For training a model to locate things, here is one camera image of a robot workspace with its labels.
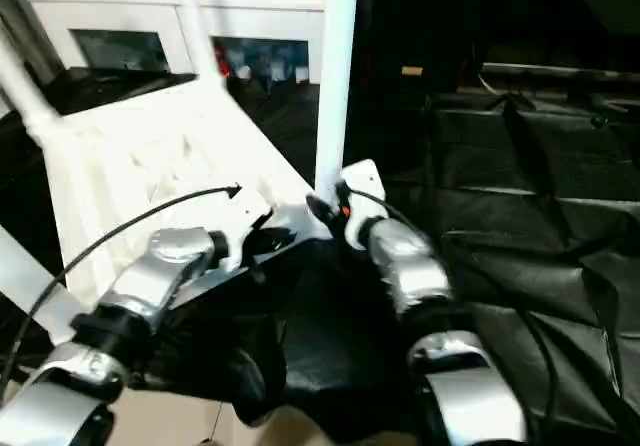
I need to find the red bottle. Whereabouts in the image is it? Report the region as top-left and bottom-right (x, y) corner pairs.
(212, 48), (231, 79)

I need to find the black work mat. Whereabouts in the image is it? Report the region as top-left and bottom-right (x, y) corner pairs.
(0, 64), (640, 445)

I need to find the dark low shelf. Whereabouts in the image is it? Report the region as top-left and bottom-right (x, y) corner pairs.
(478, 62), (640, 93)

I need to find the white cabinet with glass doors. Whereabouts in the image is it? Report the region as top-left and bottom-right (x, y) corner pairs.
(25, 0), (331, 87)

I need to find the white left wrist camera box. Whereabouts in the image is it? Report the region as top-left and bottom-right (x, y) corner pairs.
(220, 192), (277, 269)

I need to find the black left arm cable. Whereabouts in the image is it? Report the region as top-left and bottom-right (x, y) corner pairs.
(0, 183), (245, 399)

